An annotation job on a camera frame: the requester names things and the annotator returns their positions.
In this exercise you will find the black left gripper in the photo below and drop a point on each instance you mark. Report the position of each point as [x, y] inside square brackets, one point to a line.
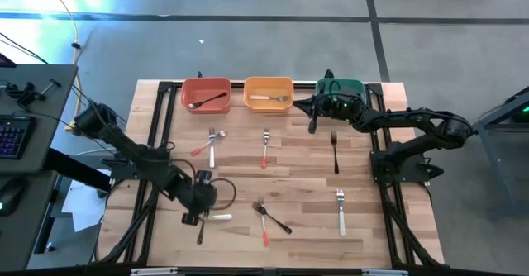
[202, 197]

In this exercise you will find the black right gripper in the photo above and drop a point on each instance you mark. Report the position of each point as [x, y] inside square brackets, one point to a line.
[330, 108]

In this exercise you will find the black fork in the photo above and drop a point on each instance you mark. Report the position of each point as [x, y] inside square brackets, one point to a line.
[211, 99]
[201, 234]
[335, 164]
[279, 225]

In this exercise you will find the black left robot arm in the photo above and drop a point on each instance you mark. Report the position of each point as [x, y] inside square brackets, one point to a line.
[124, 144]

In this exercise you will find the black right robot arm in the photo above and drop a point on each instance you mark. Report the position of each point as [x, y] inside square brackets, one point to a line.
[413, 117]

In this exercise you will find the orange plastic bin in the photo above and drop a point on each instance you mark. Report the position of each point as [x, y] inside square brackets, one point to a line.
[268, 88]

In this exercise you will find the green plastic bin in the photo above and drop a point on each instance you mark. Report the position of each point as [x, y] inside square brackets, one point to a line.
[360, 89]

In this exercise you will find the red plastic bin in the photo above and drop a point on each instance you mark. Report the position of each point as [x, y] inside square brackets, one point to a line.
[206, 87]

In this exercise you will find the white paper sheet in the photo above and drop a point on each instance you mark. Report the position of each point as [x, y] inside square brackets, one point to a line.
[82, 206]

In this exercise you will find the black desk support bar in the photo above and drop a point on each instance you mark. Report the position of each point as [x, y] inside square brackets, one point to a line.
[74, 168]

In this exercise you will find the grey desk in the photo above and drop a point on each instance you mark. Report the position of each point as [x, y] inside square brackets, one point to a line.
[49, 123]

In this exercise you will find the black metal stand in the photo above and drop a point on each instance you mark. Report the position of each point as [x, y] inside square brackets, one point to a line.
[496, 115]

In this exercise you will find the black computer mouse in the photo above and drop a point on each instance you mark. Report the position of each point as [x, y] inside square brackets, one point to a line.
[12, 195]

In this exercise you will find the black backlit keyboard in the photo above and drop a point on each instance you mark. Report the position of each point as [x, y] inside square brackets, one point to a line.
[16, 137]

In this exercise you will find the black clamp tool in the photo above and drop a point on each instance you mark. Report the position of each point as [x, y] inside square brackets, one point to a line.
[27, 94]

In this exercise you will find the green-lit device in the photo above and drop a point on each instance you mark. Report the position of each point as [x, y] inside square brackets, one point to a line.
[524, 112]

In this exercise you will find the black monitor corner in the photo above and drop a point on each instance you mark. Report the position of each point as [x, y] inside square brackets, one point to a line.
[5, 61]

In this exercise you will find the black aluminium table frame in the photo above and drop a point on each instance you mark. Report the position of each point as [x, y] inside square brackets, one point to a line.
[237, 85]

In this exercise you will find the silver metal bracket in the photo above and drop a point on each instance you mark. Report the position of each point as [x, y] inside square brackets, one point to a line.
[153, 271]
[384, 272]

